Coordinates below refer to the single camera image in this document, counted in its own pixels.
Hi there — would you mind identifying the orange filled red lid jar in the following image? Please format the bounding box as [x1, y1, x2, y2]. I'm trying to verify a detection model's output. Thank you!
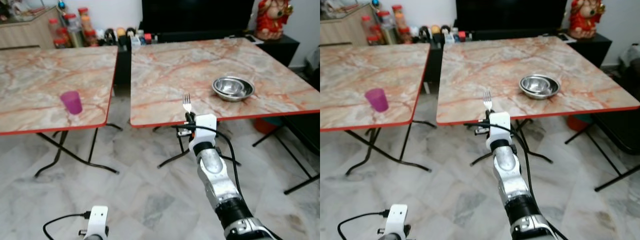
[77, 7, 96, 34]
[391, 4, 409, 31]

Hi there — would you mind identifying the tall red lid jar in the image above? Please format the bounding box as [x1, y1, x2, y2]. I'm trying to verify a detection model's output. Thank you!
[48, 18, 64, 49]
[361, 15, 376, 45]

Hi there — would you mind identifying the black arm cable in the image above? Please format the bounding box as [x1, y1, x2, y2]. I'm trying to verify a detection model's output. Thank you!
[42, 212, 92, 240]
[462, 121, 536, 201]
[337, 210, 390, 240]
[172, 124, 244, 199]

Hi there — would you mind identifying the dark grey bag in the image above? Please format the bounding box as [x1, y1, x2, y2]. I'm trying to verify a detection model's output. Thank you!
[304, 47, 321, 73]
[618, 44, 640, 77]

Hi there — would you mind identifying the wide clear red lid jar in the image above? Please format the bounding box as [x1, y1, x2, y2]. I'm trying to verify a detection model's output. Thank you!
[64, 13, 84, 48]
[376, 10, 396, 44]

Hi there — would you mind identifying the purple plastic cup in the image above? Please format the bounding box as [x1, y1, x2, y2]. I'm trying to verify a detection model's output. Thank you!
[364, 88, 389, 113]
[60, 90, 83, 116]

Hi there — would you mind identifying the light wooden cabinet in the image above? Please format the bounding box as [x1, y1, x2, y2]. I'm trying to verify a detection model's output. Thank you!
[0, 7, 63, 50]
[320, 5, 374, 47]

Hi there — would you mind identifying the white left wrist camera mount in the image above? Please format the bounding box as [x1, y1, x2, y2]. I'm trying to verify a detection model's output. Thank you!
[382, 204, 409, 240]
[84, 205, 109, 240]

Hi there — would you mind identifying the marble folding table red edge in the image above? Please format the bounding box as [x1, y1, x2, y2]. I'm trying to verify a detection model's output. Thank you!
[0, 46, 123, 179]
[436, 35, 640, 193]
[320, 42, 437, 176]
[130, 37, 321, 196]

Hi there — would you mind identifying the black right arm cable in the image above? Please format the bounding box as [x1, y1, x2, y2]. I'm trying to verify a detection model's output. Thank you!
[462, 121, 536, 201]
[172, 124, 244, 199]

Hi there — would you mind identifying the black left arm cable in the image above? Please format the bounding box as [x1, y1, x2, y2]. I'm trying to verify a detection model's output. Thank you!
[42, 212, 92, 240]
[337, 210, 390, 240]

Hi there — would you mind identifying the red plastic bucket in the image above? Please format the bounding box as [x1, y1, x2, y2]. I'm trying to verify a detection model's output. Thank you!
[252, 117, 281, 135]
[566, 115, 594, 133]

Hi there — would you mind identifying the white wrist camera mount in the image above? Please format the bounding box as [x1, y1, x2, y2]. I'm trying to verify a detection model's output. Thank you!
[487, 111, 512, 144]
[382, 204, 409, 240]
[188, 114, 218, 151]
[84, 205, 109, 240]

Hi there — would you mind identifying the black flat television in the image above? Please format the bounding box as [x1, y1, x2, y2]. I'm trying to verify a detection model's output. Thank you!
[141, 0, 256, 35]
[455, 0, 569, 34]

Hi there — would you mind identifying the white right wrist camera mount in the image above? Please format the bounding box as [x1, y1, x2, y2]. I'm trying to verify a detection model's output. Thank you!
[487, 111, 512, 144]
[188, 114, 218, 151]

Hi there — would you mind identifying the black low furniture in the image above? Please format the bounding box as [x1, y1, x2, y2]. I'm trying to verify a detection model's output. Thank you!
[595, 107, 640, 157]
[289, 112, 321, 157]

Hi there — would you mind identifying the stainless steel bowl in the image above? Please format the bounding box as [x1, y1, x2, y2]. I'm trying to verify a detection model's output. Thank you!
[212, 76, 255, 102]
[519, 74, 561, 100]

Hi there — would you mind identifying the red gold figurine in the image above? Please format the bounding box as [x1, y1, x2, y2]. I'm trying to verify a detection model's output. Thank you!
[568, 0, 606, 40]
[254, 0, 294, 41]

